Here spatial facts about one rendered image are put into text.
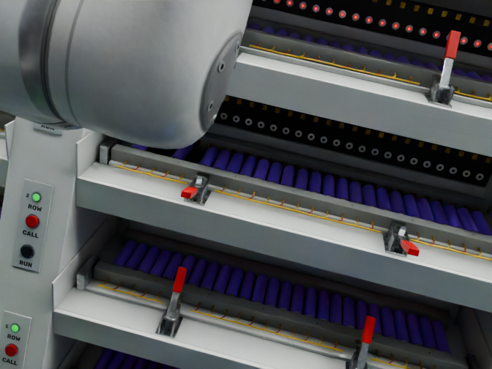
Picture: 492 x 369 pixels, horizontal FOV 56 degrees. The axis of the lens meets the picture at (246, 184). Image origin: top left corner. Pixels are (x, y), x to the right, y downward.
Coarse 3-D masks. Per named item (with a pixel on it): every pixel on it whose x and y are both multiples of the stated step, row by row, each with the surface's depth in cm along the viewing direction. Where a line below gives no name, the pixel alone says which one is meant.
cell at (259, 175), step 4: (260, 160) 71; (264, 160) 70; (260, 164) 69; (264, 164) 69; (268, 164) 70; (256, 168) 68; (260, 168) 68; (264, 168) 68; (268, 168) 70; (256, 172) 67; (260, 172) 67; (264, 172) 67; (256, 176) 65; (260, 176) 65; (264, 176) 66
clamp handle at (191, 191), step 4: (196, 180) 60; (200, 180) 59; (196, 184) 60; (200, 184) 60; (188, 188) 55; (192, 188) 56; (196, 188) 56; (200, 188) 59; (184, 192) 53; (188, 192) 53; (192, 192) 54; (196, 192) 56; (184, 196) 53; (188, 196) 53; (192, 196) 54
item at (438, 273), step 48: (96, 144) 63; (288, 144) 73; (96, 192) 61; (144, 192) 60; (480, 192) 71; (240, 240) 60; (288, 240) 59; (336, 240) 58; (432, 288) 58; (480, 288) 57
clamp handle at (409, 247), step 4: (400, 228) 58; (400, 232) 58; (404, 232) 58; (396, 236) 58; (400, 236) 57; (400, 240) 56; (404, 240) 55; (404, 244) 54; (408, 244) 53; (412, 244) 54; (404, 248) 53; (408, 248) 52; (412, 248) 51; (416, 248) 52; (408, 252) 52; (412, 252) 51; (416, 252) 51
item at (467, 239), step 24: (168, 168) 64; (192, 168) 63; (216, 168) 64; (240, 192) 63; (264, 192) 63; (288, 192) 62; (312, 192) 63; (360, 216) 62; (384, 216) 61; (408, 216) 62; (456, 240) 61; (480, 240) 60
